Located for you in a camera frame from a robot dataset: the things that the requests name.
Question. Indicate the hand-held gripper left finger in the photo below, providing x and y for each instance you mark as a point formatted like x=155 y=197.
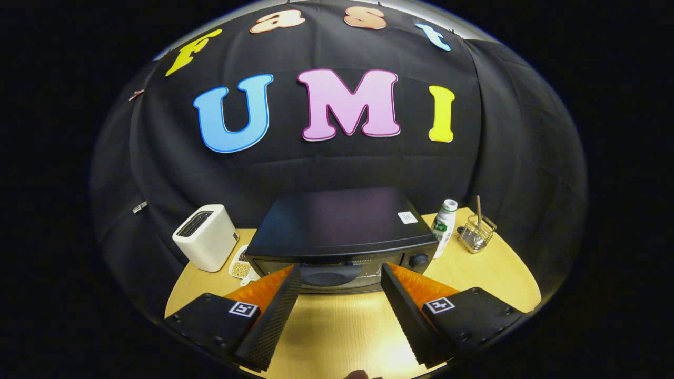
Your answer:
x=276 y=321

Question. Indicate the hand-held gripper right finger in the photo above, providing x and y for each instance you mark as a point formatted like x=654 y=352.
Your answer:
x=408 y=321

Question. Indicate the black toaster oven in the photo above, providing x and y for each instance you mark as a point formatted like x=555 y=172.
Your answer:
x=337 y=221

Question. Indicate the white toaster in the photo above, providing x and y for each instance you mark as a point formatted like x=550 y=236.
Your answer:
x=208 y=245

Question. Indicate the small dish of beans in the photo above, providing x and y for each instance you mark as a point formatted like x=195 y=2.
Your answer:
x=241 y=269

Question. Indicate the white green bottle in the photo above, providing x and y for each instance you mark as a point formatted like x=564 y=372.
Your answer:
x=442 y=231

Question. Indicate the wooden stick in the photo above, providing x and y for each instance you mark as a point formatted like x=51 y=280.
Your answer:
x=478 y=208

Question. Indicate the silver cloth clip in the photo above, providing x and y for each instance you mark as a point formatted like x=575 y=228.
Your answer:
x=140 y=207

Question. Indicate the black backdrop cloth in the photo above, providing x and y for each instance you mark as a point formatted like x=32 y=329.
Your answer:
x=158 y=168

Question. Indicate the red cloth clip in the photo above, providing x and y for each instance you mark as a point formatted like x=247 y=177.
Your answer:
x=136 y=95

